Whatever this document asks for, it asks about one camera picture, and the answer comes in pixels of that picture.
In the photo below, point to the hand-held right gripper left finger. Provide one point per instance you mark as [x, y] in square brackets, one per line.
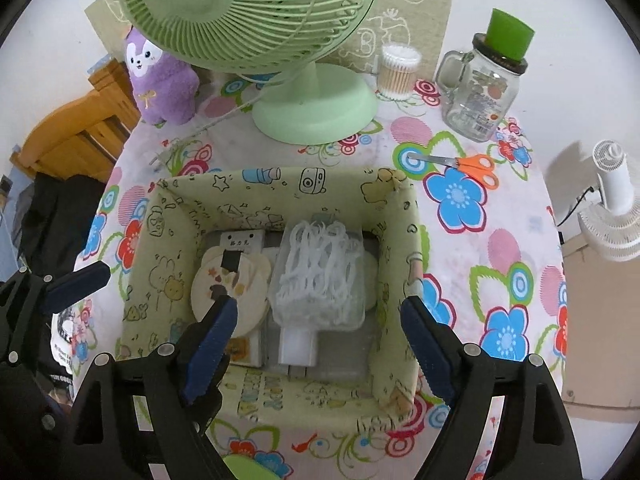
[210, 355]

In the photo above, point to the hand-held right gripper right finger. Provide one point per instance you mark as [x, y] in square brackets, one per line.
[427, 355]

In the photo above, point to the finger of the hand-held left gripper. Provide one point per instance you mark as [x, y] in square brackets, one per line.
[80, 285]

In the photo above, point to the round patterned coaster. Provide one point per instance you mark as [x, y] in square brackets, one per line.
[250, 305]

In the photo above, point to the white rectangular box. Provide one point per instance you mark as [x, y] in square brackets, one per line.
[297, 347]

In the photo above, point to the round beige coaster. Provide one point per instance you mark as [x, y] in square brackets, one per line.
[262, 266]

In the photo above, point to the white packet with text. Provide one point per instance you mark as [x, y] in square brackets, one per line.
[242, 242]

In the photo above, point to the clear bag of floss picks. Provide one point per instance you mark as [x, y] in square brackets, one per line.
[315, 270]

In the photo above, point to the cartoon print fabric storage box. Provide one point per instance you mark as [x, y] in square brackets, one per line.
[280, 185]

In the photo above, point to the white printed packet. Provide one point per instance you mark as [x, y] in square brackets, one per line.
[65, 340]

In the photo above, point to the dark cloth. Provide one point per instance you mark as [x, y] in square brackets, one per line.
[55, 220]

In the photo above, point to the floral tablecloth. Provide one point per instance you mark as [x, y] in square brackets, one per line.
[500, 260]

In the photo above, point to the wooden chair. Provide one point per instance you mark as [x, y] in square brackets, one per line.
[70, 135]

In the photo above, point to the beige cabinet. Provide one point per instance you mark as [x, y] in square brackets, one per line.
[600, 335]

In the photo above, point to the purple plush toy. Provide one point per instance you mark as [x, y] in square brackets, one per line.
[165, 90]

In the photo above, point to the glass jar mug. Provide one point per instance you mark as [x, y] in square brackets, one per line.
[475, 105]

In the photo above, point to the white clip fan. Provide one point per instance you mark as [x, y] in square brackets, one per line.
[617, 185]

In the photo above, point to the green desk fan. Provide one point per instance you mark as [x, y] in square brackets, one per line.
[310, 110]

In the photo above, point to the cotton swab container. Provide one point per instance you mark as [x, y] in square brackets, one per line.
[397, 77]

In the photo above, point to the green plastic cup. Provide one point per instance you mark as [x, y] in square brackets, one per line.
[507, 35]

